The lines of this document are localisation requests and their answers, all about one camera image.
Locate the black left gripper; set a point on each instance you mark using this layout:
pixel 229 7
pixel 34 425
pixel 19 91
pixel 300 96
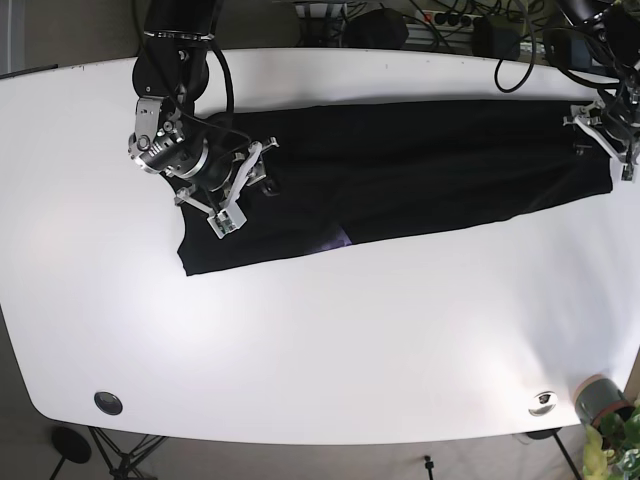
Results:
pixel 614 126

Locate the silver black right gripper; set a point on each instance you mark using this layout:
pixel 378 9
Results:
pixel 211 158

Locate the black T-shirt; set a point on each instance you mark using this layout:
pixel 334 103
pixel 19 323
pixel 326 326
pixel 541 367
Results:
pixel 350 174

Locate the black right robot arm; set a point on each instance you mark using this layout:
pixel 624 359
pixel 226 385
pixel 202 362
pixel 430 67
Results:
pixel 175 39

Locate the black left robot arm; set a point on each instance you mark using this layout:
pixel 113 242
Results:
pixel 611 34

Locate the black table grommet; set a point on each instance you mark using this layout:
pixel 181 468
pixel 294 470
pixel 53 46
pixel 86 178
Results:
pixel 108 403

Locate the silver table grommet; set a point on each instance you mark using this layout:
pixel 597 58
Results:
pixel 542 403

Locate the potted green plant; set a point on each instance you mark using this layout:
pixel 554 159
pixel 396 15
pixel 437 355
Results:
pixel 611 422

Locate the black tripod stand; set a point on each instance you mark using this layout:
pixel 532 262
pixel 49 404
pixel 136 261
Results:
pixel 75 448

